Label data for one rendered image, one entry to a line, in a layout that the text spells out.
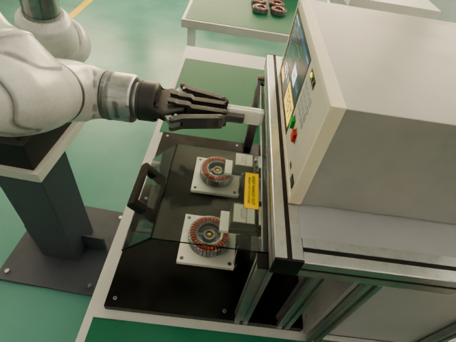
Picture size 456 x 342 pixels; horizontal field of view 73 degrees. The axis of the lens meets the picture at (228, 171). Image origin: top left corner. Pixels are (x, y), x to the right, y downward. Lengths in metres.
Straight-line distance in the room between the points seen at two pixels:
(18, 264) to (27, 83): 1.48
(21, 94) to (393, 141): 0.48
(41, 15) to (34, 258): 1.18
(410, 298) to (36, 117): 0.67
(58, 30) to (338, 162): 0.89
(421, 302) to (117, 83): 0.68
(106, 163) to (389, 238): 1.87
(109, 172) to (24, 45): 1.68
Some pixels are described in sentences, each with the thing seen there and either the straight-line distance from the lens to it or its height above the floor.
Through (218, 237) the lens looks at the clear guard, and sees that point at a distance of 0.55.
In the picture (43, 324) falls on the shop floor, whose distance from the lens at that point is 1.71.
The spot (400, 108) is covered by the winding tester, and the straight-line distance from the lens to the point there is 0.48.
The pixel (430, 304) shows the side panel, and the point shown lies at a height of 1.00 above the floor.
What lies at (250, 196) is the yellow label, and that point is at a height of 1.07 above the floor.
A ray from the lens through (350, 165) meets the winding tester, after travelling 0.50.
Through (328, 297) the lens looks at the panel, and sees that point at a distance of 0.69.
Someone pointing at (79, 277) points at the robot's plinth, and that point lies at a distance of 1.73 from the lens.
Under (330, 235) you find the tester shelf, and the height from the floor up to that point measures 1.11.
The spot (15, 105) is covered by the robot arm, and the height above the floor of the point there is 1.29.
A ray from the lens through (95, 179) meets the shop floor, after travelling 2.11.
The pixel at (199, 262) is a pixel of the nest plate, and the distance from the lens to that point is 0.84.
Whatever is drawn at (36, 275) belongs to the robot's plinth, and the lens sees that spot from 1.80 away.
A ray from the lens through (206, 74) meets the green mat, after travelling 1.60.
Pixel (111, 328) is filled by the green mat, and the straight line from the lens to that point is 0.83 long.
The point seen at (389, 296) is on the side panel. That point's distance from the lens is 0.67.
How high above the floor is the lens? 1.53
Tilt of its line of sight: 46 degrees down
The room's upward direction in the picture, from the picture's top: 10 degrees clockwise
